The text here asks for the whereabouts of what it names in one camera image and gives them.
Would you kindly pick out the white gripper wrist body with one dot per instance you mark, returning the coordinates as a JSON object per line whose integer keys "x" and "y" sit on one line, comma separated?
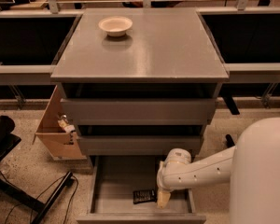
{"x": 161, "y": 184}

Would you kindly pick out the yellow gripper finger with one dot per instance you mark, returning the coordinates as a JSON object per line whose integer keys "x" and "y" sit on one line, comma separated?
{"x": 163, "y": 197}

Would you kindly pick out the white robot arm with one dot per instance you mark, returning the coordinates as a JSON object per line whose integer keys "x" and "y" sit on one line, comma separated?
{"x": 251, "y": 167}

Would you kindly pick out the grey bottom drawer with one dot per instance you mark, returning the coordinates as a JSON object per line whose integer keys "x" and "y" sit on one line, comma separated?
{"x": 116, "y": 178}

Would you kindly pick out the grey drawer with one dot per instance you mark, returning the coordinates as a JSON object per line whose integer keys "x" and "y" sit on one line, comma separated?
{"x": 137, "y": 145}
{"x": 116, "y": 178}
{"x": 139, "y": 111}

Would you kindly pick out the grey top drawer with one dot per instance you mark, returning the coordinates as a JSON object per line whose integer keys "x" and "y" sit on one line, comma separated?
{"x": 139, "y": 111}

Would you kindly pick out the grey drawer cabinet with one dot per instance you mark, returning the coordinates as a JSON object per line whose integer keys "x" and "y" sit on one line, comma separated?
{"x": 166, "y": 55}

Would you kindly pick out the grey middle drawer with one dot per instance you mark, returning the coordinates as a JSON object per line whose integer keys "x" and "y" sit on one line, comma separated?
{"x": 137, "y": 145}

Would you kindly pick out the black table leg right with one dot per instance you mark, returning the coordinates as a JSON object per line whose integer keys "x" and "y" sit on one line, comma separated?
{"x": 229, "y": 141}

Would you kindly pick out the black stand leg left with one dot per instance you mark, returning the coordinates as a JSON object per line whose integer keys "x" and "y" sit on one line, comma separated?
{"x": 63, "y": 182}

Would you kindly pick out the wooden box on floor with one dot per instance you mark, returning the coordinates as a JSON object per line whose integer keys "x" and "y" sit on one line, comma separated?
{"x": 60, "y": 144}

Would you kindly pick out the white paper bowl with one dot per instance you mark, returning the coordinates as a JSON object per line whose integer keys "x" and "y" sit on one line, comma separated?
{"x": 115, "y": 26}

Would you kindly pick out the black chair left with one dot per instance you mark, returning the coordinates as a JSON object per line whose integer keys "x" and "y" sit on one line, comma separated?
{"x": 7, "y": 139}

